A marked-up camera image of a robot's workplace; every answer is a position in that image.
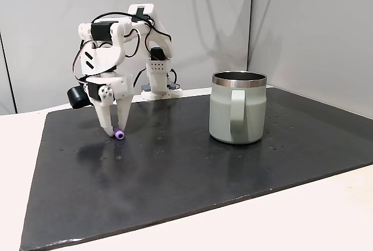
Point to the purple pen grip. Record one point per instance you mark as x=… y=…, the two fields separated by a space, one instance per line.
x=119 y=134

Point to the black camera box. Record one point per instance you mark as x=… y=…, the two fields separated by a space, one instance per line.
x=76 y=97

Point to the black table mat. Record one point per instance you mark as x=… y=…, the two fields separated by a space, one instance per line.
x=175 y=175

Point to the pale green steel-rimmed mug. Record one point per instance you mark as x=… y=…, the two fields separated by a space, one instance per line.
x=237 y=111

